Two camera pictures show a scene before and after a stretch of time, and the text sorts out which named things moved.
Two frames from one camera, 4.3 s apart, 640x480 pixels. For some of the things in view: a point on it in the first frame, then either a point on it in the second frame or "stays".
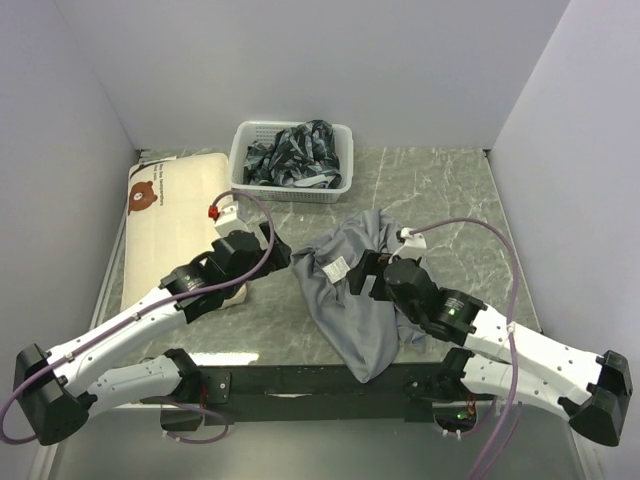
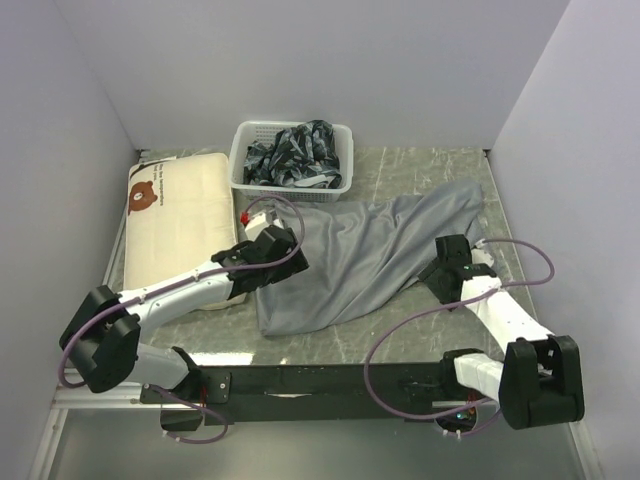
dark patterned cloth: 301,156 stays
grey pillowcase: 368,333 → 361,252
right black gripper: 372,263 → 431,276
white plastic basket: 245,133 stays
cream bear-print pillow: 167,219 stays
